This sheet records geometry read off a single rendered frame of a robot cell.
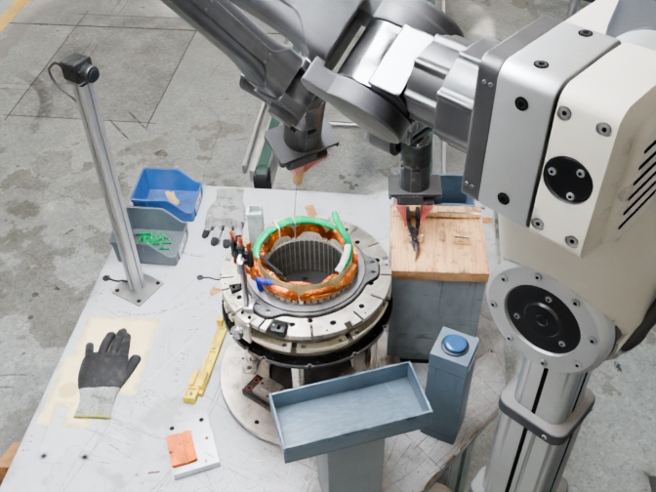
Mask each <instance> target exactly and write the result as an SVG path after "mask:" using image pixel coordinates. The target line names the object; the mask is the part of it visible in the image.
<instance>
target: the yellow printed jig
mask: <svg viewBox="0 0 656 492"><path fill-rule="evenodd" d="M217 324H218V328H217V330H216V333H215V336H214V338H213V341H212V343H211V345H210V348H209V350H208V353H207V356H206V358H205V361H204V363H203V366H202V369H201V371H200V372H199V370H198V369H194V371H193V373H192V376H191V378H190V381H189V383H188V386H186V389H185V391H184V396H183V400H184V402H186V403H193V404H195V403H196V401H197V398H198V396H201V397H203V395H204V393H205V390H206V388H207V386H208V383H209V380H210V378H211V375H212V372H213V369H214V367H215V364H216V361H217V358H218V356H219V353H220V350H221V348H222V345H223V342H224V339H225V337H226V332H227V329H226V326H225V323H224V320H223V316H222V315H219V316H218V318H217Z"/></svg>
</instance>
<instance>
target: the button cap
mask: <svg viewBox="0 0 656 492"><path fill-rule="evenodd" d="M444 347H445V348H446V349H447V350H448V351H449V352H452V353H462V352H464V351H465V350H466V348H467V341H466V339H465V338H464V337H462V336H460V335H457V334H452V335H449V336H447V337H446V338H445V340H444Z"/></svg>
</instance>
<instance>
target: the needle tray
mask: <svg viewBox="0 0 656 492"><path fill-rule="evenodd" d="M268 396H269V405H270V411H271V415H272V419H273V421H274V425H275V429H276V433H277V437H278V440H279V444H280V448H281V452H282V456H283V459H284V463H285V464H288V463H292V462H296V461H300V460H303V459H307V458H311V457H314V456H317V469H318V480H319V484H320V487H321V491H322V492H382V479H383V465H384V452H385V438H388V437H392V436H396V435H400V434H404V433H407V432H411V431H418V430H421V429H425V428H429V427H431V420H432V413H433V411H432V409H431V406H430V403H429V401H428V399H427V397H426V394H425V392H424V390H423V388H422V386H421V383H420V381H419V379H418V377H417V375H416V372H415V370H414V368H413V366H412V363H411V361H410V360H409V361H405V362H401V363H397V364H392V365H389V366H385V367H381V368H376V369H372V370H368V371H364V372H359V373H355V374H351V375H347V376H343V377H339V378H335V379H331V380H326V381H322V382H318V383H314V384H309V385H305V386H301V387H297V388H292V389H286V390H282V391H277V392H273V393H269V394H268Z"/></svg>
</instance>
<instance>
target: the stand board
mask: <svg viewBox="0 0 656 492"><path fill-rule="evenodd" d="M393 210H395V211H397V209H396V208H395V204H390V209H389V262H390V266H391V279H411V280H440V281H470V282H488V279H489V275H490V272H489V265H488V258H487V251H486V244H485V237H484V230H483V222H482V216H481V209H480V207H469V206H434V207H433V209H432V210H431V212H436V213H437V212H466V213H480V219H447V218H425V220H424V222H423V225H422V226H420V228H419V233H418V235H423V236H424V241H423V243H418V250H417V252H416V251H415V252H413V248H412V244H411V243H408V234H410V233H409V230H408V226H407V225H406V226H405V225H404V222H403V219H402V217H394V216H393ZM454 236H469V237H470V240H469V245H460V244H453V240H454Z"/></svg>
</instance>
